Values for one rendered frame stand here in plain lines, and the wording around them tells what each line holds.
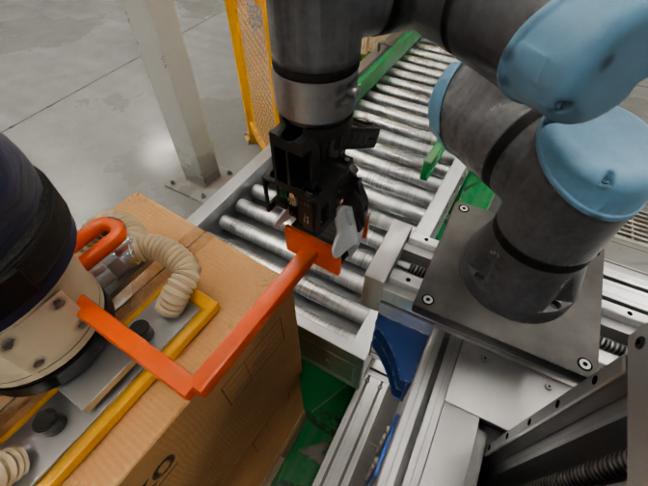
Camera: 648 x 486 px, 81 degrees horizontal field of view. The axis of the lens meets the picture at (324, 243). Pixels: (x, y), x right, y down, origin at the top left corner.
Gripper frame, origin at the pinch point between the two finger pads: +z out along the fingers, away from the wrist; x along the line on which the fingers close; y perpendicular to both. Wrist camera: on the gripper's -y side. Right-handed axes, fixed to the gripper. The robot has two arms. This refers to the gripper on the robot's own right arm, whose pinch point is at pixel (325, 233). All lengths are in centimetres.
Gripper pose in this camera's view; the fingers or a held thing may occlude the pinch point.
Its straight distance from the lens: 52.1
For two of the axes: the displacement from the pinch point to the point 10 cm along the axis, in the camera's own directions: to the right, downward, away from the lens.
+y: -5.3, 6.5, -5.5
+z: -0.1, 6.4, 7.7
